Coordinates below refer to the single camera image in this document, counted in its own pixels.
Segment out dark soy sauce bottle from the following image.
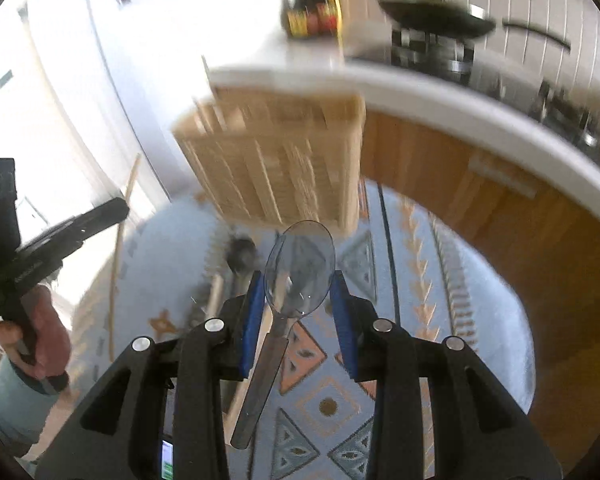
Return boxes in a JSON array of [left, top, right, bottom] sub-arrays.
[[280, 0, 313, 39]]

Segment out patterned tablecloth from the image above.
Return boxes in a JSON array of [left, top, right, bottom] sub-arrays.
[[72, 180, 536, 480]]

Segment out person's left forearm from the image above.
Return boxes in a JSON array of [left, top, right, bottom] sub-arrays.
[[0, 355, 63, 461]]

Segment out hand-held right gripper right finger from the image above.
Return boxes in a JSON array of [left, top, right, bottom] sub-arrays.
[[329, 270, 563, 480]]

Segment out black gas stove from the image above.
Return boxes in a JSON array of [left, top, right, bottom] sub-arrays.
[[345, 25, 600, 171]]

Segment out beige plastic utensil basket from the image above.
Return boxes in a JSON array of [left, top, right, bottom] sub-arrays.
[[172, 85, 367, 234]]

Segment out metal cabinet handle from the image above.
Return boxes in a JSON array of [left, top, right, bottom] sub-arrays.
[[469, 156, 539, 200]]

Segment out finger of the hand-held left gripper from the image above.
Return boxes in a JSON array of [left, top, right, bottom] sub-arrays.
[[17, 197, 131, 281]]

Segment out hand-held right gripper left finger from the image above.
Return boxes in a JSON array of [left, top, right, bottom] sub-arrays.
[[35, 270, 267, 480]]

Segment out black wok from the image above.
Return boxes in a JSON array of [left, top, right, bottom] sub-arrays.
[[377, 0, 572, 54]]

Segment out person's left hand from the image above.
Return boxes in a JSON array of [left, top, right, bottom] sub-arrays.
[[0, 284, 74, 382]]

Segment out dark metal spoon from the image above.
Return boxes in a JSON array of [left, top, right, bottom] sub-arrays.
[[225, 237, 258, 303]]

